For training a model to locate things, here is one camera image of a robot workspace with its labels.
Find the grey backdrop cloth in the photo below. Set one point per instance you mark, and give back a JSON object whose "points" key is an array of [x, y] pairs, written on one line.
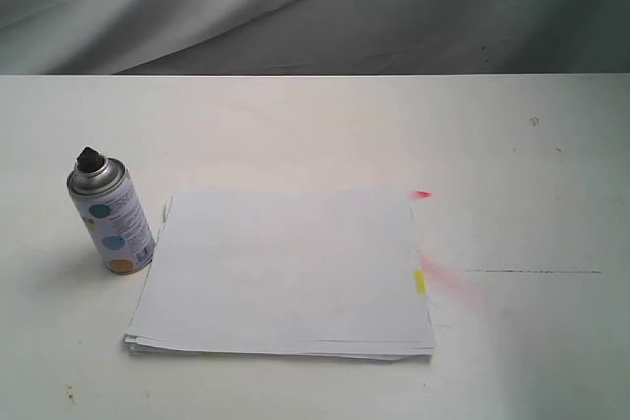
{"points": [[313, 37]]}

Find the white paper stack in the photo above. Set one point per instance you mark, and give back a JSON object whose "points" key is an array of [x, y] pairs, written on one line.
{"points": [[285, 273]]}

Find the yellow sticky tab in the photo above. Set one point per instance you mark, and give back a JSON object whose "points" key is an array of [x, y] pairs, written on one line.
{"points": [[420, 282]]}

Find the white dotted spray paint can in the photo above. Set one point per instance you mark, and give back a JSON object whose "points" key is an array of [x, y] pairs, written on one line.
{"points": [[105, 198]]}

